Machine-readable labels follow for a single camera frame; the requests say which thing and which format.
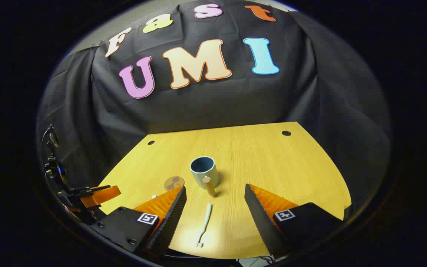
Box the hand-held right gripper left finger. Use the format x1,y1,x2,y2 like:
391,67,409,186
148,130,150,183
87,185,187,257

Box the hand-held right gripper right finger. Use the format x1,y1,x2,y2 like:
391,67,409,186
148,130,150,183
244,184,347,258

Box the round brown coaster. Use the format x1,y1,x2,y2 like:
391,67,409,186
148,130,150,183
164,176,185,192

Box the pale green cup wooden handle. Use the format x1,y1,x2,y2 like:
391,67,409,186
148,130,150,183
190,156,220,197

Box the yellow wooden desktop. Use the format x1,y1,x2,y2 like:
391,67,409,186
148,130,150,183
99,122,352,259

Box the black backdrop cloth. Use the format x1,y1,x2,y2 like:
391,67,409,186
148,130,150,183
36,0,392,223

